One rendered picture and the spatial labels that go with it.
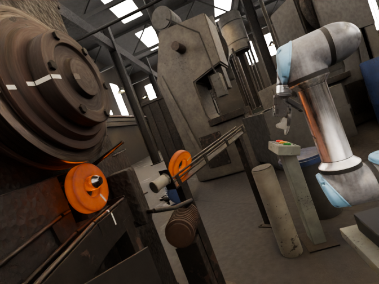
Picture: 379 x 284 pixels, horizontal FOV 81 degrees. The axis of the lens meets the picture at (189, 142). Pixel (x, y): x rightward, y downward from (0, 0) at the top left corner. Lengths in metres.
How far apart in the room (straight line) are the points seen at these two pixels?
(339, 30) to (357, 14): 3.42
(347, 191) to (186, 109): 2.82
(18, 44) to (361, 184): 0.97
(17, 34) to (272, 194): 1.22
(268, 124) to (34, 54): 2.29
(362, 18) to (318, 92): 3.52
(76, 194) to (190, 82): 2.84
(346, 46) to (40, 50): 0.79
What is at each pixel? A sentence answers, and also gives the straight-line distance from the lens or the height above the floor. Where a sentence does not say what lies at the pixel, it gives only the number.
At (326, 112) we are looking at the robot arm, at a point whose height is 0.76.
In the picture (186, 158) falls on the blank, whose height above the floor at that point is 0.73.
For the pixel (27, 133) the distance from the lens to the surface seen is 0.63.
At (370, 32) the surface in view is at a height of 1.53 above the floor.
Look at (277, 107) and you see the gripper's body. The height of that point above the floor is 0.81.
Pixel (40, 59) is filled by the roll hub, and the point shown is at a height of 1.14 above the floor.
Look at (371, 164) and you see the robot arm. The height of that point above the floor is 0.58.
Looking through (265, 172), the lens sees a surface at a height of 0.50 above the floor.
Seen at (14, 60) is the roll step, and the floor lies 1.15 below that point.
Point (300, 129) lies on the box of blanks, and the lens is 2.80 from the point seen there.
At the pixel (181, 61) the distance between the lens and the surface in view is 3.45.
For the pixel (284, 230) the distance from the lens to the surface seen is 1.40.
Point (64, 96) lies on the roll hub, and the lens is 0.64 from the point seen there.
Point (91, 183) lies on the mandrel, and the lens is 0.74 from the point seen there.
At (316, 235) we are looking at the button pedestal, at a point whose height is 0.06.
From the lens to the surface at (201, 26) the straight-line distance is 3.45.
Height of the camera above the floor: 0.86
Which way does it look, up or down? 3 degrees down
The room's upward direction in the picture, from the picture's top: 21 degrees counter-clockwise
